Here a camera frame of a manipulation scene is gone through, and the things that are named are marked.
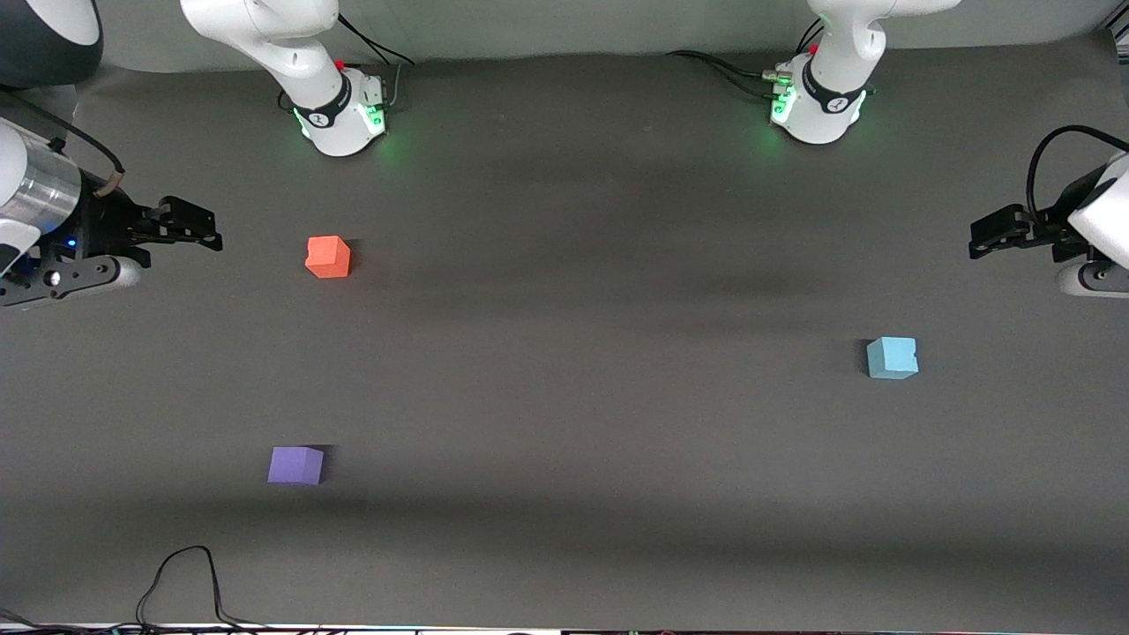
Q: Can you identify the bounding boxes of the light blue foam block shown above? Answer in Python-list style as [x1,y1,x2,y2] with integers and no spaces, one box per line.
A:
[866,336,920,381]

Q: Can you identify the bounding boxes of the orange foam block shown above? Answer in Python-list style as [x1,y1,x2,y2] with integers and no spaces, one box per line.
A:
[305,235,352,280]

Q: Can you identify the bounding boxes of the purple foam block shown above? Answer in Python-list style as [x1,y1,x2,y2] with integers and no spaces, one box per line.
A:
[267,445,325,486]

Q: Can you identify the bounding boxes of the dark grey table mat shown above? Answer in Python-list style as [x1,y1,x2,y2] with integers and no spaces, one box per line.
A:
[0,31,1129,629]

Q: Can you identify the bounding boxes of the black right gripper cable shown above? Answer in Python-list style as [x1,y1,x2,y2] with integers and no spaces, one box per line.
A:
[0,88,126,197]

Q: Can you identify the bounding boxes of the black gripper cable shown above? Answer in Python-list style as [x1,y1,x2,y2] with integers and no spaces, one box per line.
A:
[0,88,126,197]
[1026,124,1129,221]

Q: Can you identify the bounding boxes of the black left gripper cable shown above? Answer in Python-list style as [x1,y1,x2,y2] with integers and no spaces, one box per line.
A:
[1026,124,1129,221]

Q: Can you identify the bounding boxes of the black right base cables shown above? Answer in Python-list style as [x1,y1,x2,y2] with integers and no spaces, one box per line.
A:
[338,13,415,112]

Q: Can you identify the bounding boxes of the black base cables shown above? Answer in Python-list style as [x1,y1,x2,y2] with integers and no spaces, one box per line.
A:
[338,13,415,112]
[666,49,788,100]

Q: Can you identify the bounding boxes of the thin black looped cable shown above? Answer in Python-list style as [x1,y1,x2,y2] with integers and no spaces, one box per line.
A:
[136,545,265,632]

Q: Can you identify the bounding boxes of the black left base cables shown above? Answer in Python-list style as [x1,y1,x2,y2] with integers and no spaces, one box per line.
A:
[666,49,788,100]

